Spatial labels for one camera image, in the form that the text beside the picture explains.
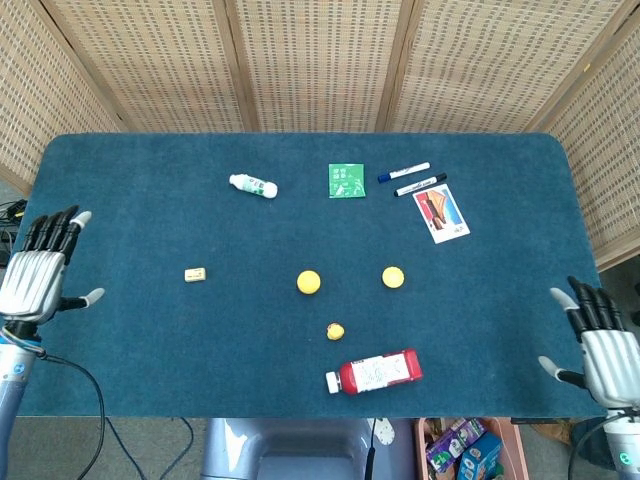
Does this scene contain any pink plastic basket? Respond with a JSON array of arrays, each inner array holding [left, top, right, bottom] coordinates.
[[413, 417, 531, 480]]

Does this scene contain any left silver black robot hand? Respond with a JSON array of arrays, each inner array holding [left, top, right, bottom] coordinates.
[[0, 204, 106, 329]]

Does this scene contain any black cap whiteboard marker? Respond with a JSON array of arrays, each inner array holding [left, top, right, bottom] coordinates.
[[394, 172, 448, 198]]

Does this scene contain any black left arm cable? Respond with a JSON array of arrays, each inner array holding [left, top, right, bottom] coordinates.
[[32, 347, 109, 480]]

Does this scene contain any thin black torso cable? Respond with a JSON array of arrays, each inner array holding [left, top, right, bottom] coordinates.
[[366, 418, 377, 480]]

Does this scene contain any yellow foam ball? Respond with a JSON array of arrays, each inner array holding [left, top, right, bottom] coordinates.
[[296, 269, 322, 295]]

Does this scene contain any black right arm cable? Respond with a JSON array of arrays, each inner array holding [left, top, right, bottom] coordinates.
[[567, 417, 611, 474]]

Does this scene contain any green foil packet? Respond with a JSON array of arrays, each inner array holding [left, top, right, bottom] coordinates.
[[327, 162, 367, 200]]

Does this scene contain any grey blue robot torso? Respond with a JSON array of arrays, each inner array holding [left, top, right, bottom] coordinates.
[[199, 417, 417, 480]]

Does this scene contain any woven bamboo folding screen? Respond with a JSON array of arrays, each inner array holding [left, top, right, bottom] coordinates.
[[0, 0, 640, 274]]

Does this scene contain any blue floor cable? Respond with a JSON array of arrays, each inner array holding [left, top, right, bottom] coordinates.
[[105, 417, 195, 480]]

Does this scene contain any small white green-label bottle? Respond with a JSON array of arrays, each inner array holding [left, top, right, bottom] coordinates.
[[228, 173, 279, 200]]

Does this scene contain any red juice bottle white cap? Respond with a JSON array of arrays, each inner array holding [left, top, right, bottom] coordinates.
[[325, 348, 424, 396]]

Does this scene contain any white picture card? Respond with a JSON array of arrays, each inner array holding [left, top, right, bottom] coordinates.
[[412, 183, 471, 245]]

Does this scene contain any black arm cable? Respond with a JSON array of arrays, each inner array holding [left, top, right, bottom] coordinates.
[[32, 347, 109, 480], [567, 417, 611, 474]]

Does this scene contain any blue snack box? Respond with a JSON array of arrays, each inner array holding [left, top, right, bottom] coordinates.
[[457, 432, 505, 480]]

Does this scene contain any yellow scalloped round cup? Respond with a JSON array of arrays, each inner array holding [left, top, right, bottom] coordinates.
[[381, 265, 406, 290]]

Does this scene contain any blue carpet table cover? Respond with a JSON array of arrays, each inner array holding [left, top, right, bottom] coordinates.
[[17, 131, 609, 420]]

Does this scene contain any blue cap whiteboard marker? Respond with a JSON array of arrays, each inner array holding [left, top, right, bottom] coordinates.
[[377, 161, 432, 184]]

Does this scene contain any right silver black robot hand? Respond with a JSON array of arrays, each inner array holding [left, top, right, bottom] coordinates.
[[537, 275, 640, 412]]

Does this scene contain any black cable bundle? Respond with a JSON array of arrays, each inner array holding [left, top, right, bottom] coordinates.
[[0, 198, 29, 256]]

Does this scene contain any purple snack box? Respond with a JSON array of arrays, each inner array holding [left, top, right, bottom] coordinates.
[[425, 418, 487, 474]]

